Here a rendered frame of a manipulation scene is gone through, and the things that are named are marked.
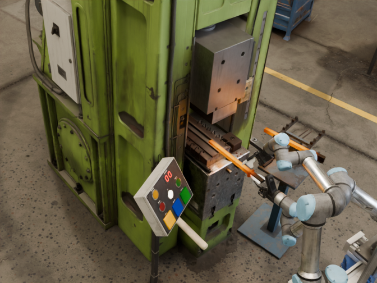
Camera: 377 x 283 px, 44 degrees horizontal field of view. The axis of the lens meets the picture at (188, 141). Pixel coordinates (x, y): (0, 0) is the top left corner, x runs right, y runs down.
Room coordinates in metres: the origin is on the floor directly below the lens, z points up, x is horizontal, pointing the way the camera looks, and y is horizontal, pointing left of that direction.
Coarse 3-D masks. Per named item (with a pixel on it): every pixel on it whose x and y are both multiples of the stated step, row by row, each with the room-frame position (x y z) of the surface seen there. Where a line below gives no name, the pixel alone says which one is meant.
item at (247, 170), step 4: (212, 140) 2.30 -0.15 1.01; (212, 144) 2.27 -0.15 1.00; (216, 144) 2.27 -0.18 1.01; (216, 148) 2.24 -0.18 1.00; (220, 148) 2.23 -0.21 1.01; (220, 152) 2.21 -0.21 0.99; (224, 152) 2.20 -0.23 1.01; (228, 152) 2.20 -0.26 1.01; (224, 156) 2.18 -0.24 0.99; (228, 156) 2.16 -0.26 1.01; (232, 156) 2.17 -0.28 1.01; (232, 160) 2.13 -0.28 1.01; (236, 160) 2.13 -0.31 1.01; (236, 164) 2.11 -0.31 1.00; (240, 164) 2.10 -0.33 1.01; (240, 168) 2.08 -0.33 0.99; (244, 168) 2.06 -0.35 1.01; (248, 168) 2.07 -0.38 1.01; (248, 172) 2.03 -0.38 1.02; (252, 172) 2.03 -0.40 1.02; (248, 176) 2.02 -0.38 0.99; (256, 176) 2.00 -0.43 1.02; (260, 180) 1.97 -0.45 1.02
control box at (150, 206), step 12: (156, 168) 1.84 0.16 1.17; (168, 168) 1.83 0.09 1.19; (156, 180) 1.72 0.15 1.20; (168, 180) 1.78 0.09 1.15; (144, 192) 1.64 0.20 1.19; (180, 192) 1.79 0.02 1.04; (144, 204) 1.60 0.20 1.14; (156, 204) 1.62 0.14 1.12; (168, 204) 1.68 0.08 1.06; (156, 216) 1.57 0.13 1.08; (156, 228) 1.57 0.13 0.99
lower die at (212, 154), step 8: (192, 120) 2.51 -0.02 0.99; (200, 128) 2.43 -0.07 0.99; (192, 136) 2.34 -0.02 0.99; (200, 136) 2.34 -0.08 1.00; (208, 136) 2.35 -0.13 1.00; (192, 144) 2.28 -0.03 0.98; (200, 144) 2.27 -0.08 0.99; (208, 144) 2.28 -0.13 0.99; (224, 144) 2.29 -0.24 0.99; (192, 152) 2.24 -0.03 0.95; (208, 152) 2.20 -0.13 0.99; (216, 152) 2.21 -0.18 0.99; (200, 160) 2.18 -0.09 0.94; (208, 160) 2.15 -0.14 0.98; (216, 160) 2.20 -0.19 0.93
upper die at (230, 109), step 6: (234, 102) 2.26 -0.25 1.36; (192, 108) 2.26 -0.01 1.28; (198, 108) 2.23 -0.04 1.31; (222, 108) 2.19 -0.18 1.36; (228, 108) 2.23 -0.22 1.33; (234, 108) 2.26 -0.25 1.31; (198, 114) 2.23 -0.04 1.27; (204, 114) 2.19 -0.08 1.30; (210, 114) 2.15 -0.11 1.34; (216, 114) 2.16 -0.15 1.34; (222, 114) 2.19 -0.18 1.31; (228, 114) 2.23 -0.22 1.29; (210, 120) 2.15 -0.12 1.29; (216, 120) 2.16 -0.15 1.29
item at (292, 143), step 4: (268, 128) 2.45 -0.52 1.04; (268, 132) 2.41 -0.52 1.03; (272, 132) 2.41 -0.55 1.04; (276, 132) 2.41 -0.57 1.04; (292, 140) 2.34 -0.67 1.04; (288, 144) 2.32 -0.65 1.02; (292, 144) 2.31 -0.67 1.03; (296, 144) 2.31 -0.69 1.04; (296, 148) 2.29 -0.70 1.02; (300, 148) 2.27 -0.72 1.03; (304, 148) 2.27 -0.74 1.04; (316, 152) 2.23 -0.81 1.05; (320, 156) 2.20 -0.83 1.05; (324, 156) 2.20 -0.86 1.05; (320, 160) 2.20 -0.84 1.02
